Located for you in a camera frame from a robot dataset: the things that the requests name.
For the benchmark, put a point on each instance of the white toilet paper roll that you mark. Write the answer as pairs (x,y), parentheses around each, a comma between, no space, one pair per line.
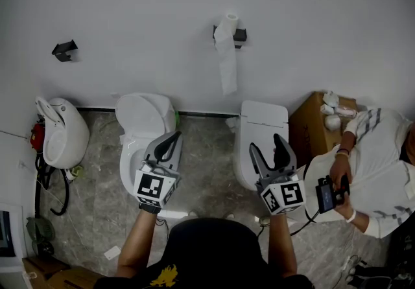
(226,48)

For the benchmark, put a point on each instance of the person's black shirt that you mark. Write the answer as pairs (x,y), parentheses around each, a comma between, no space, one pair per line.
(210,255)

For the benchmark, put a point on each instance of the person's right forearm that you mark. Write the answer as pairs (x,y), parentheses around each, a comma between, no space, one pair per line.
(282,245)

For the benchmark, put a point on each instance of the brown cardboard box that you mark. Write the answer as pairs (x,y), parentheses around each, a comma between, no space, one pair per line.
(311,132)

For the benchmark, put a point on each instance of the black handheld device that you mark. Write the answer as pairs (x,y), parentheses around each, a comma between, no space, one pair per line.
(325,197)

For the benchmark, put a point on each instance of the flat cardboard boxes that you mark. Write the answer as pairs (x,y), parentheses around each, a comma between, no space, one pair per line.
(55,274)

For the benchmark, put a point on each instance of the crumpled white paper wad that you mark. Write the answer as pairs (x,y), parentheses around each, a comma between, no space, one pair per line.
(332,122)
(327,109)
(330,98)

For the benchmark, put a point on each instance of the black wall toilet paper holder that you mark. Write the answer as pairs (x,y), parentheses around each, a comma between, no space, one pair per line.
(240,35)

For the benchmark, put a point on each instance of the white framed screen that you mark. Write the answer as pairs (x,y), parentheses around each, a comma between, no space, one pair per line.
(8,236)

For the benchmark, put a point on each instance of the white toilet with closed lid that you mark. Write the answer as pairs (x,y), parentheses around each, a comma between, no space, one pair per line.
(263,125)

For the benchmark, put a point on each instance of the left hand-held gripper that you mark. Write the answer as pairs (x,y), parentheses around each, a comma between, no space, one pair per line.
(152,185)

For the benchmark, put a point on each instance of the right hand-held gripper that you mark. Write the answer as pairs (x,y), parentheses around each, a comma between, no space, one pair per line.
(285,195)

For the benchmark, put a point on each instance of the white toilet with open lid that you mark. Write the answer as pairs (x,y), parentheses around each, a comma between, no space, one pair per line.
(142,119)

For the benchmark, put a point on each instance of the person's left forearm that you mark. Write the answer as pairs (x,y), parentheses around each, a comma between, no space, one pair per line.
(137,242)

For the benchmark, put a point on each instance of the white wrapped packet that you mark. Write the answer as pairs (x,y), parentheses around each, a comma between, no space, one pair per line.
(346,111)

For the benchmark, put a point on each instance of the white card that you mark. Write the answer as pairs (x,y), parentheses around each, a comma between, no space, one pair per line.
(112,252)

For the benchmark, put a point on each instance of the green round tool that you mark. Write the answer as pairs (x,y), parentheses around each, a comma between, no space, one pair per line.
(40,227)

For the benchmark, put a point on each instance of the empty black wall holder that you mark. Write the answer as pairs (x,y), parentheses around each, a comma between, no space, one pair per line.
(65,49)

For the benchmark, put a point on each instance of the black equipment pile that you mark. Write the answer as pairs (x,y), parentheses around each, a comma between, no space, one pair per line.
(379,273)

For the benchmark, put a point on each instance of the red device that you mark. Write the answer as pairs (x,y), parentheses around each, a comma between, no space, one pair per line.
(37,135)

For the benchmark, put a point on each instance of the white egg-shaped urinal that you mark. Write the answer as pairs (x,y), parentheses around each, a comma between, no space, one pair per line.
(66,138)

